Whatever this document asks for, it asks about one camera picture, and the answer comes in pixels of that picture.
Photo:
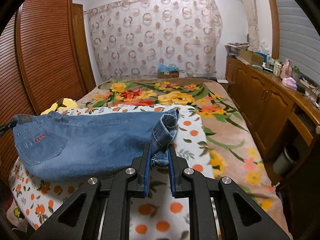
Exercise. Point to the brown louvered wardrobe door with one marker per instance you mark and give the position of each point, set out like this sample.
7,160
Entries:
44,57

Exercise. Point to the pink cloth on sideboard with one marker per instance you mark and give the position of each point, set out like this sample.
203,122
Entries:
289,83

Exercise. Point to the pink bottle on sideboard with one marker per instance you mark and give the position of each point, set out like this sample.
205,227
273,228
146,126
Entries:
286,70

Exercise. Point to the open cardboard box on sideboard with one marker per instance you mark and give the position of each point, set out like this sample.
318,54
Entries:
251,57

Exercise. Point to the floral brown bed blanket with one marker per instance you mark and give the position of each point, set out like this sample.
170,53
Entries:
230,145

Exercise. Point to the yellow Pikachu plush toy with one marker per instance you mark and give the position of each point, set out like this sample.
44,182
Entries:
63,103

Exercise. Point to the orange print white sheet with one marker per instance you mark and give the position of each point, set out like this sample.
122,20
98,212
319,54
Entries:
158,216

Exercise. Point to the long wooden sideboard cabinet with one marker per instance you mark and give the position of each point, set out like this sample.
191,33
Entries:
284,123

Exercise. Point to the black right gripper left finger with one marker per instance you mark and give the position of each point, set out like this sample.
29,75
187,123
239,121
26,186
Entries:
100,209

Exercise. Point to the blue denim jeans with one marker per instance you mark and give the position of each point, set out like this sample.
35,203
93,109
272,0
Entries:
59,147

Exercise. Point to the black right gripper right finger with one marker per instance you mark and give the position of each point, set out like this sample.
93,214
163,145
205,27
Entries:
219,208

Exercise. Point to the circle pattern sheer curtain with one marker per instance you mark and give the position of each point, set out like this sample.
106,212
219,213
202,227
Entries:
141,38

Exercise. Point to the grey window roller shutter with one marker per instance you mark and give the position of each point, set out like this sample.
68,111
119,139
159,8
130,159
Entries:
298,39

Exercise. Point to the cardboard box with blue bag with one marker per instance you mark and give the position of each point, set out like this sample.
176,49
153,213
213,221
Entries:
166,72

